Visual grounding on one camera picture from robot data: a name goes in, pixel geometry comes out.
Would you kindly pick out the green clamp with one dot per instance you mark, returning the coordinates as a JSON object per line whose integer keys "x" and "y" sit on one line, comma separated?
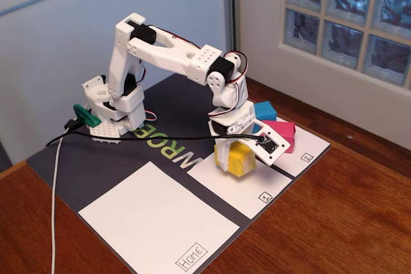
{"x": 84, "y": 114}

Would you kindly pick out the dark grey mat board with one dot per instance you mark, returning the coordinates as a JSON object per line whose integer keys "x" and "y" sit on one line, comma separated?
{"x": 96, "y": 165}

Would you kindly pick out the white paper sheet marked 2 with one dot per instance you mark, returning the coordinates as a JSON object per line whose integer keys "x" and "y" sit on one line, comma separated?
{"x": 308, "y": 145}

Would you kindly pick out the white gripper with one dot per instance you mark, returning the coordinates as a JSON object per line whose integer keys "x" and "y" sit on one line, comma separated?
{"x": 220, "y": 128}

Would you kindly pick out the yellow paper box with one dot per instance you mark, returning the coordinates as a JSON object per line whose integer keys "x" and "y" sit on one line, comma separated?
{"x": 237, "y": 160}

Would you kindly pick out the grey metal door frame strip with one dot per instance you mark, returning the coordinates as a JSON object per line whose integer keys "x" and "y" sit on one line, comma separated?
{"x": 231, "y": 30}

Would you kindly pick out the pink paper box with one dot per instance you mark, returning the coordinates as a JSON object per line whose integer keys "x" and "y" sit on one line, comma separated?
{"x": 285, "y": 129}

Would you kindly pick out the blue paper box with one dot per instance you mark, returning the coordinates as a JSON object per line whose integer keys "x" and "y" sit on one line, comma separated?
{"x": 266, "y": 110}

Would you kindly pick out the white wrist camera plate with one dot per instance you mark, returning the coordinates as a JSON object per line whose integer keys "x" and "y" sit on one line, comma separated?
{"x": 276, "y": 155}

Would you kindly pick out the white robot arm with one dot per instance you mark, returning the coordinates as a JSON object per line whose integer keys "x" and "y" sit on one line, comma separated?
{"x": 167, "y": 52}

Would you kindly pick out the white paper sheet marked HOME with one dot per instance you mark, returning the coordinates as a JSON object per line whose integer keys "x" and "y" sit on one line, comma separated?
{"x": 160, "y": 210}

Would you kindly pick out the white paper sheet marked 1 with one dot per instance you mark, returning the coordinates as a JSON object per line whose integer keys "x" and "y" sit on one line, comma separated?
{"x": 257, "y": 187}

